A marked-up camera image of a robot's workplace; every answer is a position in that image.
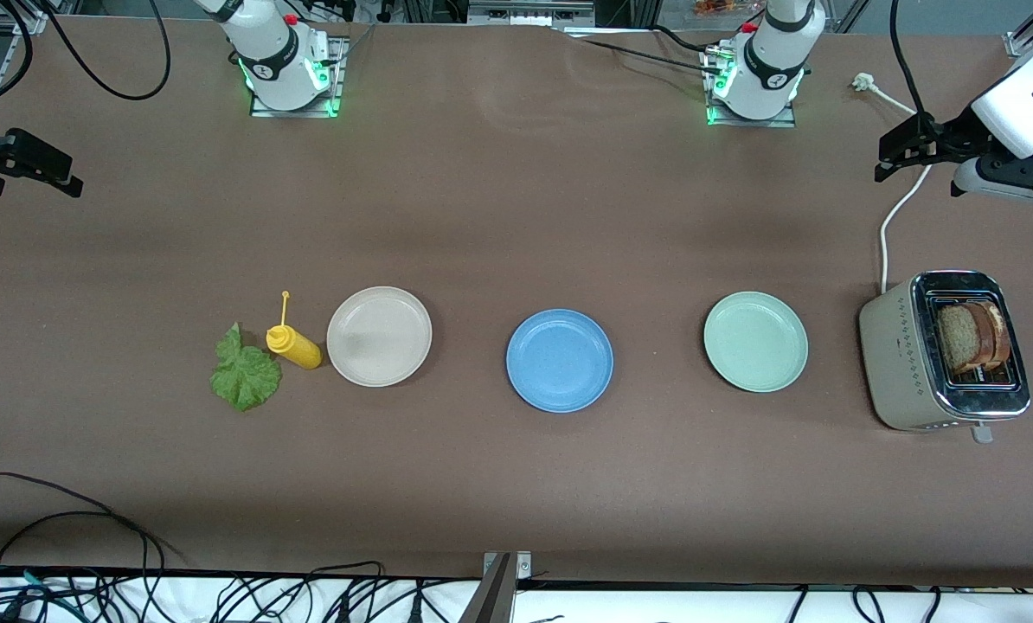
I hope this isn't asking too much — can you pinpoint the yellow mustard squeeze bottle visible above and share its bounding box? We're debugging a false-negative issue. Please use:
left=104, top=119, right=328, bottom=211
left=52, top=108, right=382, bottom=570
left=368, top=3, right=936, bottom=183
left=266, top=291, right=323, bottom=371

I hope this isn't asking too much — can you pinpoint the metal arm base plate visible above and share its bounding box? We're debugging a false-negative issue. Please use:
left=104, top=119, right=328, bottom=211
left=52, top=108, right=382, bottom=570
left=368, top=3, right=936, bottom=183
left=703, top=48, right=799, bottom=129
left=250, top=36, right=345, bottom=119

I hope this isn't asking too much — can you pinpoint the long black cable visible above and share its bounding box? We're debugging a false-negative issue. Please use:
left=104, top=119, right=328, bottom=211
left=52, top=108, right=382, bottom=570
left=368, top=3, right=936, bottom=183
left=0, top=472, right=190, bottom=568

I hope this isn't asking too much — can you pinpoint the grey power strip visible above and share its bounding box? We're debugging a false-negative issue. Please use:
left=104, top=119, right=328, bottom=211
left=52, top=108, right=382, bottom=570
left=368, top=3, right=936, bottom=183
left=467, top=0, right=596, bottom=27

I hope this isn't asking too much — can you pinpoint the dark grey metal post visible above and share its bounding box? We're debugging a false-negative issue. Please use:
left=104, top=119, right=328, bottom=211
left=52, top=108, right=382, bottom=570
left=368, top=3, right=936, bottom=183
left=458, top=554, right=517, bottom=623

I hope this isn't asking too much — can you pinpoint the toasted bread slice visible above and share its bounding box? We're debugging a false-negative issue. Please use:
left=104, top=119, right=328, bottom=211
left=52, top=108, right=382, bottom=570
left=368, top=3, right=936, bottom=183
left=937, top=303, right=986, bottom=376
left=966, top=299, right=1013, bottom=371

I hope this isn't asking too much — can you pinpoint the beige plate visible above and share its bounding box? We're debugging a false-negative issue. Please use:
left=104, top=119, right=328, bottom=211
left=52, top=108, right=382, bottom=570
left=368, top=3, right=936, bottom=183
left=326, top=286, right=433, bottom=389

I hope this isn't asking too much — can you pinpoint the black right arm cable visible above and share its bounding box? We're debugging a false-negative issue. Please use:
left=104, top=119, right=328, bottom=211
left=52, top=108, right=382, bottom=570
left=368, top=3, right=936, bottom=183
left=0, top=0, right=172, bottom=113

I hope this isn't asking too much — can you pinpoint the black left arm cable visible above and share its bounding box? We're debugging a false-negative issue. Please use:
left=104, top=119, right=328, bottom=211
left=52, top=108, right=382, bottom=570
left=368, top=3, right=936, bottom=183
left=890, top=0, right=937, bottom=122

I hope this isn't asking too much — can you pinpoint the mint green plate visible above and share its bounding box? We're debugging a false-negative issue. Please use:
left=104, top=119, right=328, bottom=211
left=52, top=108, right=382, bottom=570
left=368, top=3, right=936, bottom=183
left=703, top=291, right=810, bottom=394

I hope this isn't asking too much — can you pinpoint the white toaster power cable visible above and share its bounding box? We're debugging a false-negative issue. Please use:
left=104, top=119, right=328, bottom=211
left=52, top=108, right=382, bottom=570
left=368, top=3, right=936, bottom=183
left=851, top=73, right=937, bottom=295

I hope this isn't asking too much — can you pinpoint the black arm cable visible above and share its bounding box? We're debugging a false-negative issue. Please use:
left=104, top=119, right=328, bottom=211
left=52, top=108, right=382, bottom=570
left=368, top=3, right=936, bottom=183
left=890, top=0, right=937, bottom=122
left=0, top=0, right=172, bottom=113

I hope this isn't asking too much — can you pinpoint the thin black cable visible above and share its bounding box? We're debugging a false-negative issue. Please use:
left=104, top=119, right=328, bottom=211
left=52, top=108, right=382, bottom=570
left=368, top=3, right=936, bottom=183
left=579, top=38, right=718, bottom=77

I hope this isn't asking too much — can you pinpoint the silver metal bracket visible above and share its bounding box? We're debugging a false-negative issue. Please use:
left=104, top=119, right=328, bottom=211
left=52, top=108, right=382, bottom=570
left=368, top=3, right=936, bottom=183
left=482, top=551, right=533, bottom=581

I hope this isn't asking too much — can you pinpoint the blue plate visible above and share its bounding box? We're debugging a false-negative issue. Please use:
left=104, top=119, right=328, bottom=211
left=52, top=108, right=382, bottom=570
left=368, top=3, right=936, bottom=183
left=505, top=308, right=614, bottom=414

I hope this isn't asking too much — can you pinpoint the beige chrome toaster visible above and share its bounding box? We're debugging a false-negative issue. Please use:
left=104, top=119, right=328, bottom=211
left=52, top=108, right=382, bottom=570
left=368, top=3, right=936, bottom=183
left=858, top=270, right=1031, bottom=444

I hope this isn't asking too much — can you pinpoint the green lettuce leaf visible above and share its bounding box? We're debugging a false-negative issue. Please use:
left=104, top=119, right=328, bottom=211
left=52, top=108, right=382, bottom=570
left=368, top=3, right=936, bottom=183
left=209, top=322, right=283, bottom=413

